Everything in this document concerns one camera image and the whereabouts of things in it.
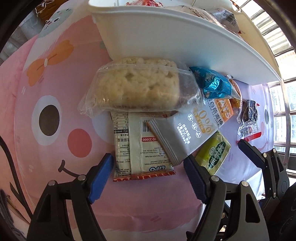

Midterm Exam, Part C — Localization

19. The dark dates clear packet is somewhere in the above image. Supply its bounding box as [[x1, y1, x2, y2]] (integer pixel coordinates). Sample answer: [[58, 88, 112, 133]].
[[237, 99, 262, 142]]

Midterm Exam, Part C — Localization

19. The orange oats protein bar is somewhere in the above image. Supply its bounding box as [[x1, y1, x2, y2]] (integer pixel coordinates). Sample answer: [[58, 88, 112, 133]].
[[147, 99, 234, 166]]

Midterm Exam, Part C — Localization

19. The large white snack bag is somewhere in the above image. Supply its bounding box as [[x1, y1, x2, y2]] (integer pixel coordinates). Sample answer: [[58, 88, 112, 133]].
[[209, 8, 241, 34]]

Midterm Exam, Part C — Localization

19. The clear bag printed label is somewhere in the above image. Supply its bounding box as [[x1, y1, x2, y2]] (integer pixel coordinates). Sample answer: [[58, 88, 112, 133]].
[[166, 5, 223, 26]]

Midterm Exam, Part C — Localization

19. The red snack packet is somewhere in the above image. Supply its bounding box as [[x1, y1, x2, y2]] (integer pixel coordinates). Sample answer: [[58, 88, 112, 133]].
[[125, 0, 164, 7]]

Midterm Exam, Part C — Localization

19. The green snack packet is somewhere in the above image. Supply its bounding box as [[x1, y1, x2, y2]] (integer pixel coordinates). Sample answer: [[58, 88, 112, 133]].
[[195, 131, 231, 175]]

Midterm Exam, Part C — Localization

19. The white Lipo biscuit packet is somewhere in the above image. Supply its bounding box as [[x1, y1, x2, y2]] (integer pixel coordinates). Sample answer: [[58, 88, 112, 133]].
[[111, 112, 175, 182]]

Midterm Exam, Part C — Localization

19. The small golden pastry packet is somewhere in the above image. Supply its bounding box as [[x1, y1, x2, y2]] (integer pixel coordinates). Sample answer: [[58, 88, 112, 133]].
[[227, 75, 242, 114]]

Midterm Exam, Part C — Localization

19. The pink cartoon tablecloth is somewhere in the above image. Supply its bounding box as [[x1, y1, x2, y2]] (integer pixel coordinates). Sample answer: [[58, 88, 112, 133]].
[[15, 1, 280, 240]]

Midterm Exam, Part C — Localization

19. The window metal grille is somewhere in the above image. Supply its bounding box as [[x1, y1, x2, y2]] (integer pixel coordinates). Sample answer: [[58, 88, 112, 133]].
[[232, 1, 295, 172]]

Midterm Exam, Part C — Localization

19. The blue foil snack packet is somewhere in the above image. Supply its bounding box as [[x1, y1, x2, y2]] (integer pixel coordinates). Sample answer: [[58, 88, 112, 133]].
[[189, 66, 237, 99]]

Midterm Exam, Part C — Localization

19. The rice puff cake bag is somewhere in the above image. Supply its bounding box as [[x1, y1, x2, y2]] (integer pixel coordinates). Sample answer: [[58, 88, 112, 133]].
[[78, 57, 204, 118]]

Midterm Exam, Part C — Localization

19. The white plastic storage bin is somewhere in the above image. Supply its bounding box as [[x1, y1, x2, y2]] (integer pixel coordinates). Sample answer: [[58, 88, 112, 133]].
[[87, 1, 281, 85]]

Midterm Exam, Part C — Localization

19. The pink bed sheet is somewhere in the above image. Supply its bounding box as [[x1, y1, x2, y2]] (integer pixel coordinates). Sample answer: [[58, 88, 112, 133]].
[[1, 37, 37, 236]]

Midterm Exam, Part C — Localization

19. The black cable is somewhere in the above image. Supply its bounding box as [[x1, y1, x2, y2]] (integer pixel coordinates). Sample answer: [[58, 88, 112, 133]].
[[0, 135, 33, 218]]

